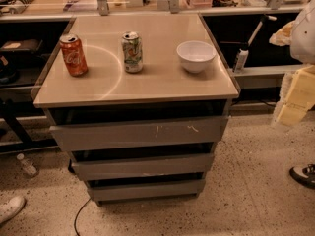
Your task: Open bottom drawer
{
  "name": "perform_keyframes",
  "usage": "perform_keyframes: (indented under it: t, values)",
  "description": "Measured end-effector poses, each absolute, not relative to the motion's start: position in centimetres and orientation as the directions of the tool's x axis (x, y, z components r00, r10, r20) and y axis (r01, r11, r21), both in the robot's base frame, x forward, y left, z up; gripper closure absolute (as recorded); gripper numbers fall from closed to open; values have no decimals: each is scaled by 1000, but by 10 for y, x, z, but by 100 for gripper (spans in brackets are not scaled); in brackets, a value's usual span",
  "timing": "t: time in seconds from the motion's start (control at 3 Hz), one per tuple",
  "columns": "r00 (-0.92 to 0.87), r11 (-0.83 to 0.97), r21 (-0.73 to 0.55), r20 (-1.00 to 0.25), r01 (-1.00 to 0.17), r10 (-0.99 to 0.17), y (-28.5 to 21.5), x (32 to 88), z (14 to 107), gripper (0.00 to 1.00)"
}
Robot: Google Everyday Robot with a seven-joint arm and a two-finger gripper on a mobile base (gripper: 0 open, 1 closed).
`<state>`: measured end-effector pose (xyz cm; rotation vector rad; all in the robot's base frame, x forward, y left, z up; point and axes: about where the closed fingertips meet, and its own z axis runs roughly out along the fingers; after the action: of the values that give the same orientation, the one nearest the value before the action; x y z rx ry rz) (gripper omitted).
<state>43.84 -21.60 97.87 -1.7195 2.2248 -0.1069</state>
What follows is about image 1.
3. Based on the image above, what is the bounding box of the white bowl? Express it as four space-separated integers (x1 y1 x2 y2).
176 40 217 74

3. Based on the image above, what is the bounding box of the grey bottom drawer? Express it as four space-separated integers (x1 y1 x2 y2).
88 179 206 202

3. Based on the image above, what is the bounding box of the grey three-drawer cabinet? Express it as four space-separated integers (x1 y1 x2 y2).
31 14 239 190

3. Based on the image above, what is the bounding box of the grey middle drawer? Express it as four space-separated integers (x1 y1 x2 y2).
72 153 214 181

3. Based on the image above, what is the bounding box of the black and white sneaker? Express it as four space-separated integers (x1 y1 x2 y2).
289 164 315 189

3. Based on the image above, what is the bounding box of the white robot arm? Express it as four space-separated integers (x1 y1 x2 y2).
269 0 315 129

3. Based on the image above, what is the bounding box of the clear plastic water bottle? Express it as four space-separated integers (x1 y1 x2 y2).
17 153 38 177

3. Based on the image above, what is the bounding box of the red cola can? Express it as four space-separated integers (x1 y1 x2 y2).
59 33 88 77

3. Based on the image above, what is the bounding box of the white shoe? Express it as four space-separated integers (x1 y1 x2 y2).
0 196 26 223

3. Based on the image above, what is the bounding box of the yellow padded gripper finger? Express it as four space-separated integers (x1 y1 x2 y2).
272 65 315 127

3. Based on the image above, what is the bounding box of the green white soda can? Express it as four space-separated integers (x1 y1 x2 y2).
121 31 143 73

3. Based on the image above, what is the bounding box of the white caulk tube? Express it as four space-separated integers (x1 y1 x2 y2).
233 49 249 73

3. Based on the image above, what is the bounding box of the grey drawer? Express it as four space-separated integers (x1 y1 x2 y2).
72 153 214 181
88 179 206 202
50 116 228 151

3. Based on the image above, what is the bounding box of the black floor cable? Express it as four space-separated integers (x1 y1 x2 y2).
73 197 93 236

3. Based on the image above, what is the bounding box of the grey top drawer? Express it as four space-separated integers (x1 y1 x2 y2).
50 116 228 151

